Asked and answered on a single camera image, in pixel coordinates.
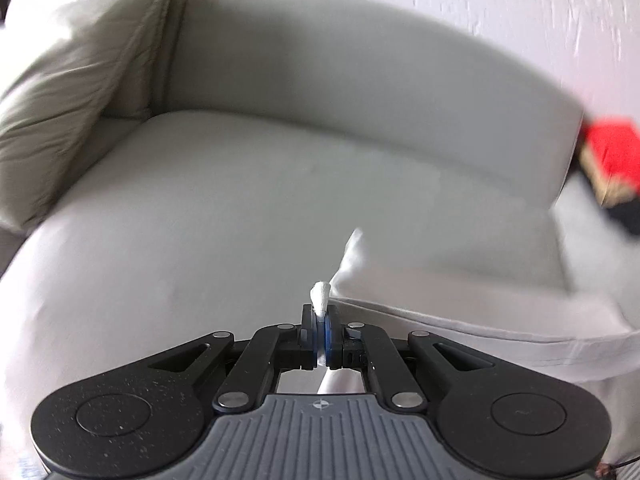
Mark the red black gold cushion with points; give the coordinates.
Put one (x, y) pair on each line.
(612, 145)

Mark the grey sofa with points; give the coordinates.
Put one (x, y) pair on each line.
(250, 185)

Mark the beige grey pillow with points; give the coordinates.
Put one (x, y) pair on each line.
(65, 90)

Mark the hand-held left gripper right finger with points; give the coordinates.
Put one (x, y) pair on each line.
(328, 335)

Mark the white garment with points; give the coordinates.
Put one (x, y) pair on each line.
(475, 320)

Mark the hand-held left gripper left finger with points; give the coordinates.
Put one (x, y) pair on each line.
(314, 335)

